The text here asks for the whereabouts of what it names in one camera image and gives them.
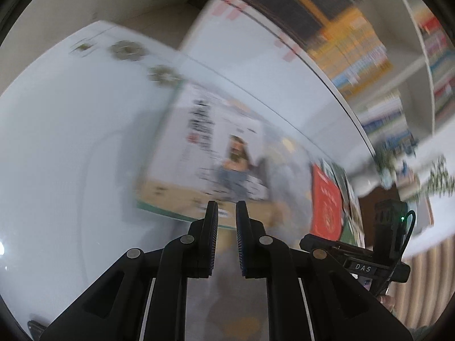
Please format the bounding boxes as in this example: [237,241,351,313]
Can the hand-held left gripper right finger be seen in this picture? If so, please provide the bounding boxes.
[235,201,415,341]

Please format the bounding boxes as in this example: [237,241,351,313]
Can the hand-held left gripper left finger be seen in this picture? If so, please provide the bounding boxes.
[39,201,219,341]

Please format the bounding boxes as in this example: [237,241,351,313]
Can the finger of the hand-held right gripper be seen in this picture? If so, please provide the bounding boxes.
[299,234,374,257]

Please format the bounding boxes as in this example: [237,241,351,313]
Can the white girl cover book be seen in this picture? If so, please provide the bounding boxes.
[135,78,281,230]

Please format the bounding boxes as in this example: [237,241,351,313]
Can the rows of thin colourful books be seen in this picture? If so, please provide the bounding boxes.
[414,11,455,125]

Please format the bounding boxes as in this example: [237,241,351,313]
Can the row of yellow orange books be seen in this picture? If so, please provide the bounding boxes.
[309,7,395,82]

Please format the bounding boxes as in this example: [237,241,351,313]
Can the row of dark books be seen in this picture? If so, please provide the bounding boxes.
[235,0,359,43]

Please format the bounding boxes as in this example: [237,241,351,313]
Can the person's right hand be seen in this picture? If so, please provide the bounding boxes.
[379,293,397,315]

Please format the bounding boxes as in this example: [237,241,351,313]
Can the red cover book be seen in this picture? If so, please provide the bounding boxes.
[310,163,348,240]

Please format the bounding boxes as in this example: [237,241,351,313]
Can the blue white flower bouquet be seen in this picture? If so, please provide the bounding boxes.
[373,138,420,189]

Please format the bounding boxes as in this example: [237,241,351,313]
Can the striped beige rug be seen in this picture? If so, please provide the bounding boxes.
[386,238,455,331]

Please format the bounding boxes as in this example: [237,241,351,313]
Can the dried baby's breath bunch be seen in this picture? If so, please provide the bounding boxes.
[423,154,455,197]

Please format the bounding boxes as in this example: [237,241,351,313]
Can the white bookcase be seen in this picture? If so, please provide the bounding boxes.
[179,0,455,221]

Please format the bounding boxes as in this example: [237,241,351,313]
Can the black cable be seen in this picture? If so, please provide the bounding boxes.
[391,209,417,281]

